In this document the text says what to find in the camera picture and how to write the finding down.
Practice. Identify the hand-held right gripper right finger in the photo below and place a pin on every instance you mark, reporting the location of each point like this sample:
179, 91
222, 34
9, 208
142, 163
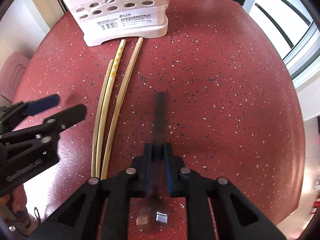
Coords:
168, 155

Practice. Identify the white sliding door frame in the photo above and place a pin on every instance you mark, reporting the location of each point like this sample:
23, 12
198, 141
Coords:
307, 52

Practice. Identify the bamboo chopstick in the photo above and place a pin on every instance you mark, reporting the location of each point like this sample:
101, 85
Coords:
111, 130
113, 71
106, 77

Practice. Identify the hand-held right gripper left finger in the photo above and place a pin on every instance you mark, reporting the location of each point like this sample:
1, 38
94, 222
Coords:
147, 155

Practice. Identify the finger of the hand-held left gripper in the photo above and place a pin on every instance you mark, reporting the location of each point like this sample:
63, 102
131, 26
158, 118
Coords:
70, 115
42, 103

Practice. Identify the pink plastic stool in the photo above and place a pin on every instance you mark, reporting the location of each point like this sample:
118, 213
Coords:
13, 80

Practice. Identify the white plastic utensil holder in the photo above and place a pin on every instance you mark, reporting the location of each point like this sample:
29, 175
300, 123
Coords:
140, 27

